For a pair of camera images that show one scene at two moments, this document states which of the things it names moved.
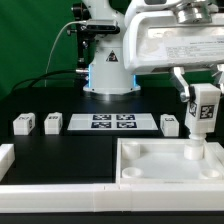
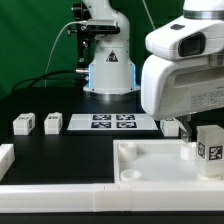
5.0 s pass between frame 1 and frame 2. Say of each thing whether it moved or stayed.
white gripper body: moved
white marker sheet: stayed
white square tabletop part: stayed
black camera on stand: stayed
